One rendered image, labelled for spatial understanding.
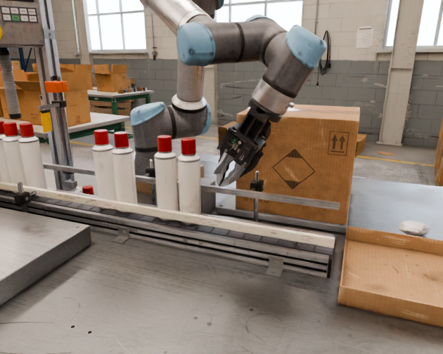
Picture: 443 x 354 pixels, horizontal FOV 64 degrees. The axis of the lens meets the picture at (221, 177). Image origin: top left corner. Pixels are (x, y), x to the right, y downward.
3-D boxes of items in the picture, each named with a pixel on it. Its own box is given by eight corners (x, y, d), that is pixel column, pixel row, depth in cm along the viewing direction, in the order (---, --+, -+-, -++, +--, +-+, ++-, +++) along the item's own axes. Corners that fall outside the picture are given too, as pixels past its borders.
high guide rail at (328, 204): (-16, 160, 113) (-17, 156, 113) (-12, 159, 114) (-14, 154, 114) (339, 210, 77) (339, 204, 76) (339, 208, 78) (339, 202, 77)
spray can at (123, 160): (113, 212, 92) (105, 133, 85) (125, 204, 97) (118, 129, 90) (130, 215, 90) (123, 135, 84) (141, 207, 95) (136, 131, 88)
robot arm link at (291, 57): (311, 31, 69) (338, 49, 63) (280, 81, 74) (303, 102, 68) (283, 15, 64) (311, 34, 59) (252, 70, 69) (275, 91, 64)
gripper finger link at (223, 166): (200, 184, 77) (219, 150, 73) (210, 175, 83) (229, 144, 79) (211, 192, 77) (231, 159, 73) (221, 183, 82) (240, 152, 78)
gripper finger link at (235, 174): (211, 192, 77) (231, 159, 73) (221, 183, 82) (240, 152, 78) (223, 201, 77) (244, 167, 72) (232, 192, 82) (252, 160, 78)
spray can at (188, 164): (176, 223, 86) (172, 140, 79) (185, 215, 90) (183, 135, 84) (195, 227, 84) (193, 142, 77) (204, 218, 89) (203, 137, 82)
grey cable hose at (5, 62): (6, 119, 112) (-8, 47, 105) (16, 117, 115) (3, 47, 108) (15, 119, 110) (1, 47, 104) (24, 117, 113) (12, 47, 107)
